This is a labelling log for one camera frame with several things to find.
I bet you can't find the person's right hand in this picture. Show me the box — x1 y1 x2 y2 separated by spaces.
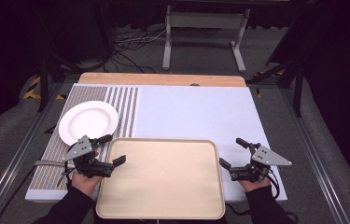
239 179 272 193

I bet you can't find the metal floor rail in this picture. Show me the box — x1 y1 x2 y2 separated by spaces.
0 81 66 224
279 88 350 224

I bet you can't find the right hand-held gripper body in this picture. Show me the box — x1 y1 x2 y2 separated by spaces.
230 143 293 183

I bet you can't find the grey metal stand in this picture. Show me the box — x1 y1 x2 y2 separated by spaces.
161 4 252 74

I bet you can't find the beige tray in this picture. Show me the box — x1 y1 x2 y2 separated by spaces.
95 137 227 220

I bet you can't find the striped placemat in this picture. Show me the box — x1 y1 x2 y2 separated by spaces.
27 86 140 191

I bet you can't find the person's left hand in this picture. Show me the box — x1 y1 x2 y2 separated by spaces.
71 171 104 198

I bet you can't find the bundle of floor cables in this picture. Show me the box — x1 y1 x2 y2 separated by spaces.
110 27 168 75

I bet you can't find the white plate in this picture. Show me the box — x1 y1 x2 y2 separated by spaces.
58 100 119 147

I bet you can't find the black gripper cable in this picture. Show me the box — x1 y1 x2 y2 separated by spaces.
0 167 37 224
263 169 281 201

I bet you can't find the grey gripper strap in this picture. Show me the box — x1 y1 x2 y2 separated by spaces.
34 160 76 169

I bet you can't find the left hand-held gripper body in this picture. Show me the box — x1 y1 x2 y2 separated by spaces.
62 134 115 179

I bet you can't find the white table board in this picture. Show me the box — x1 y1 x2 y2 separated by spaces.
24 82 288 203

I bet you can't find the yellow black floor tape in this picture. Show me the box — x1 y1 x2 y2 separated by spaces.
22 76 67 102

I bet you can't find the black tripod stand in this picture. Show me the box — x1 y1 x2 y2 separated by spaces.
36 46 85 114
245 58 305 119

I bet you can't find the wooden table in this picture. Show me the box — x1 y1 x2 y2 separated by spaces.
77 72 247 88

